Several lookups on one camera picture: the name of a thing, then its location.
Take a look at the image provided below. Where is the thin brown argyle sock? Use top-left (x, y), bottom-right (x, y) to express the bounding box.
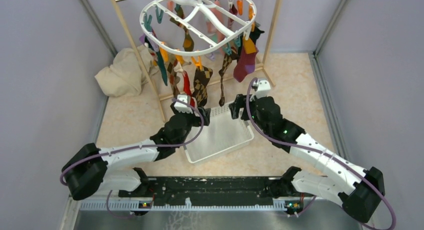
top-left (218, 47), bottom-right (238, 107)

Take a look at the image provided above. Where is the aluminium front rail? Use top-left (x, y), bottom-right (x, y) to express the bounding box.
top-left (68, 177), bottom-right (369, 212)

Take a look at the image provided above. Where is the beige crumpled cloth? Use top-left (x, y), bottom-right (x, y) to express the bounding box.
top-left (94, 48), bottom-right (148, 97)

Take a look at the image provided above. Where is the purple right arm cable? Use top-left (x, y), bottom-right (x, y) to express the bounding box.
top-left (245, 77), bottom-right (397, 230)

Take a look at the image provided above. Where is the white plastic basket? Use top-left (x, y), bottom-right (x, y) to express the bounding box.
top-left (183, 102), bottom-right (254, 164)

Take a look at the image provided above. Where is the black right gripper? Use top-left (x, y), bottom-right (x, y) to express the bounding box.
top-left (229, 91), bottom-right (270, 135)

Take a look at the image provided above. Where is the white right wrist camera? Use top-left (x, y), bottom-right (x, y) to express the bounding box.
top-left (249, 78), bottom-right (271, 102)

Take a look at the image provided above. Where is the maroon purple sock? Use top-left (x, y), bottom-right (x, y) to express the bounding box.
top-left (233, 39), bottom-right (258, 82)

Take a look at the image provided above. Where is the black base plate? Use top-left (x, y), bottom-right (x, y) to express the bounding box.
top-left (118, 176), bottom-right (302, 206)

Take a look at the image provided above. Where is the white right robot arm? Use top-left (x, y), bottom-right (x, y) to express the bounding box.
top-left (229, 94), bottom-right (385, 223)

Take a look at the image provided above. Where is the orange clothes clip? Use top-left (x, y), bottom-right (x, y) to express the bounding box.
top-left (191, 56), bottom-right (203, 71)

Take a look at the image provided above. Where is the dark teal sock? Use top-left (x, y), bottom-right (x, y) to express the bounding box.
top-left (155, 47), bottom-right (168, 86)

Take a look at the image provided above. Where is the brown beige argyle sock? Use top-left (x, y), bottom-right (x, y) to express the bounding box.
top-left (165, 56), bottom-right (181, 97)

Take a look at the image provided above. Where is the white oval clip hanger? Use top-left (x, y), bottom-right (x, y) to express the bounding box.
top-left (139, 0), bottom-right (258, 57)

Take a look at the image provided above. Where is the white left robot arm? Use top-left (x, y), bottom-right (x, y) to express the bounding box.
top-left (59, 101), bottom-right (211, 200)

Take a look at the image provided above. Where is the red sock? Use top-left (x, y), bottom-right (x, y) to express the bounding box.
top-left (182, 71), bottom-right (196, 107)

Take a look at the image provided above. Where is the wooden drying rack frame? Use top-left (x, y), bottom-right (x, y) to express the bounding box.
top-left (105, 0), bottom-right (286, 123)

